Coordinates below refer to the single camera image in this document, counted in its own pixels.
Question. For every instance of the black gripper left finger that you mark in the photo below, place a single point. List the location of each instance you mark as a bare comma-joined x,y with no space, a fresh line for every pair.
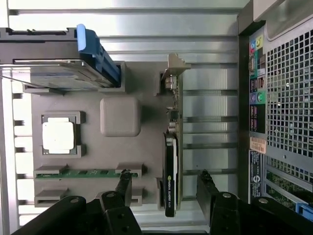
123,188

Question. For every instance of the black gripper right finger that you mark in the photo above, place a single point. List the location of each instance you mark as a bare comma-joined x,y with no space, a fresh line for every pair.
206,193

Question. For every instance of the green RAM stick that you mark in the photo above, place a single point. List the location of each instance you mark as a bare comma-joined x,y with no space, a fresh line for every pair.
85,174

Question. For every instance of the grey plastic parts rack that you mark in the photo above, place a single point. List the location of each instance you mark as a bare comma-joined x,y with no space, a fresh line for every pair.
97,151

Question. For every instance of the silver CPU chip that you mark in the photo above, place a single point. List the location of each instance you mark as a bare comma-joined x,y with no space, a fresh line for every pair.
58,135

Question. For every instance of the black open PC case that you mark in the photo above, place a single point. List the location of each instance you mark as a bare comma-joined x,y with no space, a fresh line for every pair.
281,98

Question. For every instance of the hard disk in blue caddy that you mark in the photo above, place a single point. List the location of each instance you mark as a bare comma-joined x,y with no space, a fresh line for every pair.
61,71

